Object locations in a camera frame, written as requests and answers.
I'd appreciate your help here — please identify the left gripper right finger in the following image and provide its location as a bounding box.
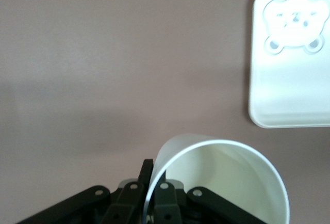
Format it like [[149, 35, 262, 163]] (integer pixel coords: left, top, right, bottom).
[[153, 180, 263, 224]]

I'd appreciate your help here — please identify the cream bear print tray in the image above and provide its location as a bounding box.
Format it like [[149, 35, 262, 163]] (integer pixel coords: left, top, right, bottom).
[[247, 0, 330, 129]]

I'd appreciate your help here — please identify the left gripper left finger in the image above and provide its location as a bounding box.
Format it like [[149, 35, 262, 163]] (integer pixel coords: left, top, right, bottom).
[[20, 158, 155, 224]]

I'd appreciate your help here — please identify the white plastic cup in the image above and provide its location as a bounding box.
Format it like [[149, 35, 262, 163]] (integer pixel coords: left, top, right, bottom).
[[144, 133, 291, 224]]

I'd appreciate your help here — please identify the brown table mat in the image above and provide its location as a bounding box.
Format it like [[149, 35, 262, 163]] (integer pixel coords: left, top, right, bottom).
[[0, 0, 330, 224]]

